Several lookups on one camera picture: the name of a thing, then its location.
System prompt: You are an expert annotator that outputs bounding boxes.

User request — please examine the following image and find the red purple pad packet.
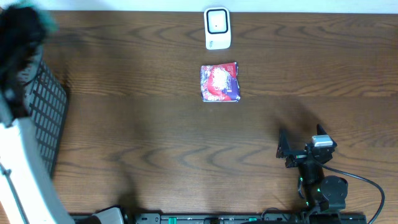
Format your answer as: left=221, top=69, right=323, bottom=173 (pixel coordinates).
left=200, top=62, right=241, bottom=102

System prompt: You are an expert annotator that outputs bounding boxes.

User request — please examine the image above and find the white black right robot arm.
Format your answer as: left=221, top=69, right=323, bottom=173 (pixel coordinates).
left=276, top=124, right=348, bottom=212

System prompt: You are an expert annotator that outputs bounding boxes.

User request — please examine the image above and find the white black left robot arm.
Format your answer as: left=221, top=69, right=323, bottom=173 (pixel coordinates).
left=1, top=1, right=127, bottom=224

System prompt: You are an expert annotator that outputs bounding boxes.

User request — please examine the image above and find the grey plastic mesh basket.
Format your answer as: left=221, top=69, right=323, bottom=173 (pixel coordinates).
left=17, top=47, right=68, bottom=177

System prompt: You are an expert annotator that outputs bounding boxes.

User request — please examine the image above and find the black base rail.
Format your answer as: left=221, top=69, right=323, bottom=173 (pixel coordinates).
left=122, top=213, right=367, bottom=224

